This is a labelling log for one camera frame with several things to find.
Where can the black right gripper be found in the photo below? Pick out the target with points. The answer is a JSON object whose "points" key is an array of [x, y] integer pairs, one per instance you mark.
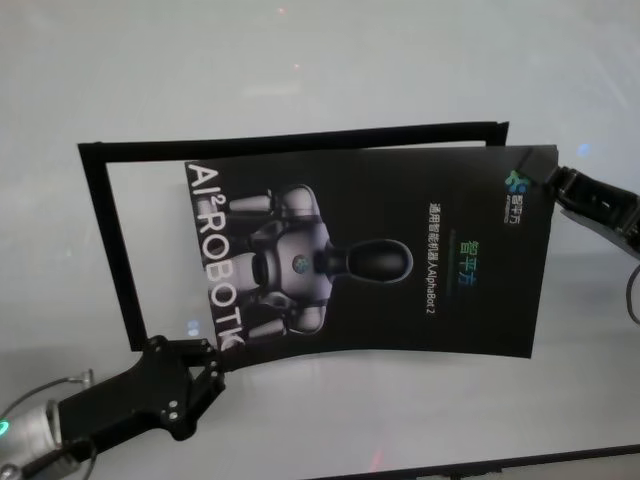
{"points": [[595, 200]]}

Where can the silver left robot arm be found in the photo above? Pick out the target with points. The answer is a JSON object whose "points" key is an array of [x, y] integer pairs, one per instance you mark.
{"points": [[30, 430]]}

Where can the black AI robotics poster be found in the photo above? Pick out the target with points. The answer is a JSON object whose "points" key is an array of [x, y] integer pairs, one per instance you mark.
{"points": [[400, 225]]}

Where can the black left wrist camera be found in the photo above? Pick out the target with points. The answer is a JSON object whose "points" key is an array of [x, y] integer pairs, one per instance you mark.
{"points": [[45, 460]]}

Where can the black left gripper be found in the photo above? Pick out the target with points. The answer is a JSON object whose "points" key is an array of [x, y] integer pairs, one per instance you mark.
{"points": [[150, 390]]}

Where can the black tape frame outline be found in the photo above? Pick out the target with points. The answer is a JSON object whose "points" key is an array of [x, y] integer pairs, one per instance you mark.
{"points": [[107, 225]]}

